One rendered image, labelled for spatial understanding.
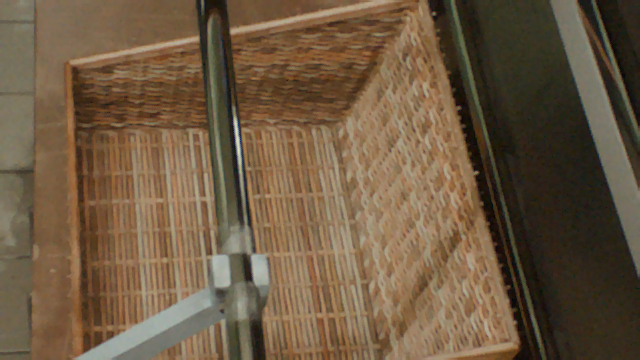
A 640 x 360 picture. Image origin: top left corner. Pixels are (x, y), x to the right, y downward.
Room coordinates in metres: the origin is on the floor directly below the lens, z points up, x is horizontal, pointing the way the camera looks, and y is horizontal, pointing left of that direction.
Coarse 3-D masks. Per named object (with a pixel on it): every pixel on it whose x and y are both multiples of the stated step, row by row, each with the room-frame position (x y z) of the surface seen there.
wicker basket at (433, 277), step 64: (384, 0) 1.32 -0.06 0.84; (64, 64) 1.20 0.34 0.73; (192, 64) 1.25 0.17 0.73; (256, 64) 1.27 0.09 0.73; (320, 64) 1.30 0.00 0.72; (384, 64) 1.31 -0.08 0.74; (128, 128) 1.23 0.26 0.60; (192, 128) 1.25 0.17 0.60; (256, 128) 1.27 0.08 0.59; (320, 128) 1.30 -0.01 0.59; (384, 128) 1.23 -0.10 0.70; (448, 128) 1.11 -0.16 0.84; (192, 192) 1.14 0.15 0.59; (256, 192) 1.16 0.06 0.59; (320, 192) 1.18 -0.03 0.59; (384, 192) 1.14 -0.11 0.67; (448, 192) 1.04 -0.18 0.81; (128, 256) 1.02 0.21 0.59; (192, 256) 1.03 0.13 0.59; (320, 256) 1.07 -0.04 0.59; (384, 256) 1.06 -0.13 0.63; (448, 256) 0.98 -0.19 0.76; (128, 320) 0.92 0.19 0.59; (320, 320) 0.97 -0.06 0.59; (384, 320) 0.98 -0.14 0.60; (448, 320) 0.91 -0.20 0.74; (512, 320) 0.84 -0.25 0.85
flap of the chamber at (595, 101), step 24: (552, 0) 0.74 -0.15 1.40; (624, 0) 0.74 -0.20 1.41; (576, 24) 0.70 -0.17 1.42; (576, 48) 0.68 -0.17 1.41; (576, 72) 0.67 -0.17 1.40; (600, 96) 0.64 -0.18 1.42; (600, 120) 0.62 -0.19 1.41; (600, 144) 0.61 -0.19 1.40; (624, 168) 0.58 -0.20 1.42; (624, 192) 0.56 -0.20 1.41; (624, 216) 0.55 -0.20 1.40
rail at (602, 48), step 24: (576, 0) 0.72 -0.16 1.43; (600, 0) 0.70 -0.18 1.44; (600, 24) 0.68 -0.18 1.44; (624, 24) 0.69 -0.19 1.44; (600, 48) 0.66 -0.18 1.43; (624, 48) 0.66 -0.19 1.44; (600, 72) 0.65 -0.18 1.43; (624, 72) 0.64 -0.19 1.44; (624, 96) 0.62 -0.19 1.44; (624, 120) 0.60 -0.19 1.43; (624, 144) 0.59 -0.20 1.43
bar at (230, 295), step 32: (224, 0) 0.92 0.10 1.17; (224, 32) 0.88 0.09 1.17; (224, 64) 0.84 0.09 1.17; (224, 96) 0.80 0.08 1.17; (224, 128) 0.76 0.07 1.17; (224, 160) 0.73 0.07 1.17; (224, 192) 0.69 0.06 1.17; (224, 224) 0.66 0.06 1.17; (224, 256) 0.63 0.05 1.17; (256, 256) 0.64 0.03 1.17; (224, 288) 0.60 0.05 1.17; (256, 288) 0.61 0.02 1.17; (160, 320) 0.61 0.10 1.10; (192, 320) 0.60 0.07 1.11; (256, 320) 0.57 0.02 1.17; (96, 352) 0.60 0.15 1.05; (128, 352) 0.59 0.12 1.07; (256, 352) 0.55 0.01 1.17
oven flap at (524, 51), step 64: (448, 0) 1.22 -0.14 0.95; (512, 0) 1.16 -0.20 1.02; (512, 64) 1.09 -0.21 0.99; (512, 128) 1.02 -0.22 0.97; (576, 128) 0.95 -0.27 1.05; (512, 192) 0.94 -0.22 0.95; (576, 192) 0.89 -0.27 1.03; (512, 256) 0.86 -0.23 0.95; (576, 256) 0.83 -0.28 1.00; (576, 320) 0.77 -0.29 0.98
